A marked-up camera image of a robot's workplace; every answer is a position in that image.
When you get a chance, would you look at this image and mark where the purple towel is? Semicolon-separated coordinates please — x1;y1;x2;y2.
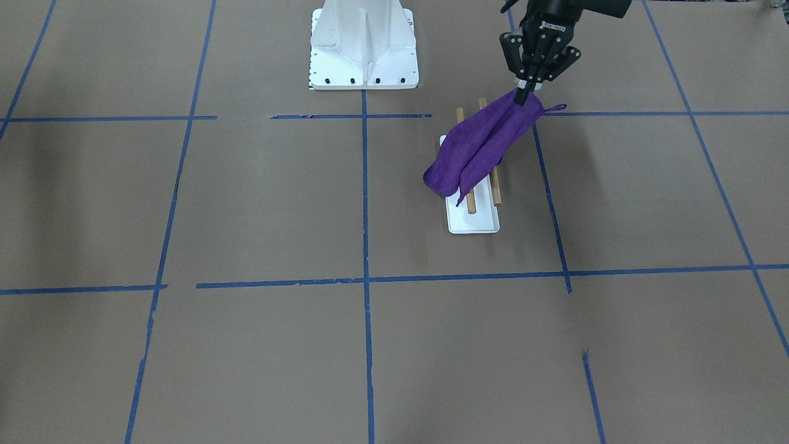
423;89;567;205

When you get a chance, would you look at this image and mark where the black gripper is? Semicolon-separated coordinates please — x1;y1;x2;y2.
501;1;631;106

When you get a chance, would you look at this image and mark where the white wooden towel rack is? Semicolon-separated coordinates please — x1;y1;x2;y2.
439;107;501;235

